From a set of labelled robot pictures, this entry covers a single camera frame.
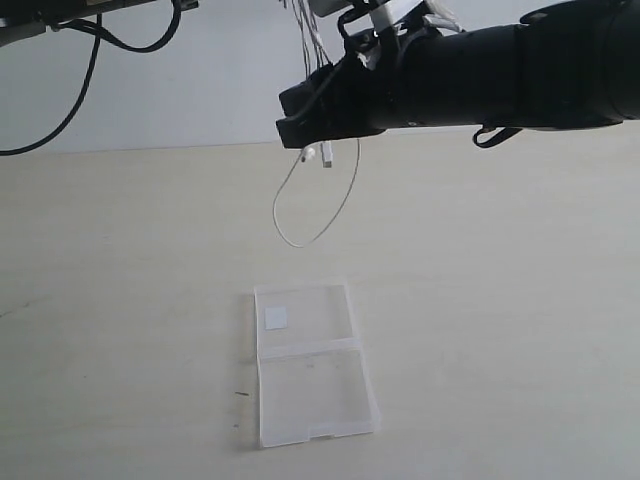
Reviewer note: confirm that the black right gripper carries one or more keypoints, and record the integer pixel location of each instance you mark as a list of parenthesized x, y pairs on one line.
[(367, 92)]

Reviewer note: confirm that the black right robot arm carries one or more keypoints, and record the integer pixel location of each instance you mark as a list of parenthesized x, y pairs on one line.
[(568, 66)]

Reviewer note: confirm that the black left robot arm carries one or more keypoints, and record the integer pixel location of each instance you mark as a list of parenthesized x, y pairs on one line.
[(28, 14)]

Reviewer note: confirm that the white square sticker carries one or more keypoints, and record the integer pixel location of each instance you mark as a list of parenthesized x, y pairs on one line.
[(275, 318)]

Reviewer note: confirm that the clear plastic storage case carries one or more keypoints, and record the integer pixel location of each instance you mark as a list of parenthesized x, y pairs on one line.
[(313, 380)]

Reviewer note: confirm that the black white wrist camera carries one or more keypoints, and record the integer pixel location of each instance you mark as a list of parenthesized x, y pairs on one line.
[(387, 14)]

